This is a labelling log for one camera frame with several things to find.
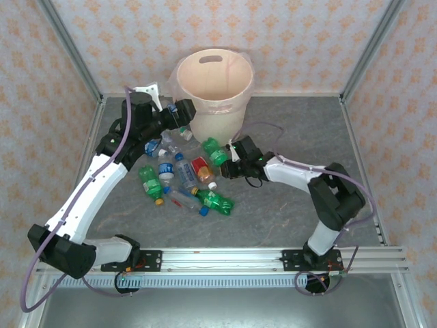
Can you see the cream plastic bin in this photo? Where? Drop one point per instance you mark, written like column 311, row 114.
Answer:
column 218, row 126

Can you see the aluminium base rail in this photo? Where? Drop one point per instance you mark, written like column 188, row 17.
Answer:
column 222, row 259

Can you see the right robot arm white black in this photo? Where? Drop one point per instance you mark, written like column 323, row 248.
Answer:
column 293, row 174

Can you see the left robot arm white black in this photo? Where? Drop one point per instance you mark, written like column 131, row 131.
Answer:
column 88, row 191

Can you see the green plastic bottle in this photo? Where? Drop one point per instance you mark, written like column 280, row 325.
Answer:
column 213, row 150

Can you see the aluminium frame post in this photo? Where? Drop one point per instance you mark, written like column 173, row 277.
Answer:
column 70, row 48
column 371, row 48

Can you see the crushed green bottle yellow cap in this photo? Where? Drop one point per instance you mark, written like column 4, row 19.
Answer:
column 216, row 201

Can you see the clear bottle red label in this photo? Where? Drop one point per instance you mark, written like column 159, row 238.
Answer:
column 182, row 200

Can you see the grey steel sheet panel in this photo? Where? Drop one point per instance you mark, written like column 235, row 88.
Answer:
column 222, row 307

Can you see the white-capped blue-label clear bottle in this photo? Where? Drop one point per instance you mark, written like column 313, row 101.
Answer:
column 152, row 147

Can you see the clear unlabelled bottle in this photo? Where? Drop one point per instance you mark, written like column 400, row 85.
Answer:
column 167, row 138

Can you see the blue-capped blue-label clear bottle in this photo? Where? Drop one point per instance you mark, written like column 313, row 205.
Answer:
column 166, row 169
column 172, row 109

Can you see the clear bottle blue-white label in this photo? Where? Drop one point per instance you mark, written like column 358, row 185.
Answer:
column 186, row 172

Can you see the red-label orange drink bottle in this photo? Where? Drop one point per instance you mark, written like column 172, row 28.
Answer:
column 201, row 169

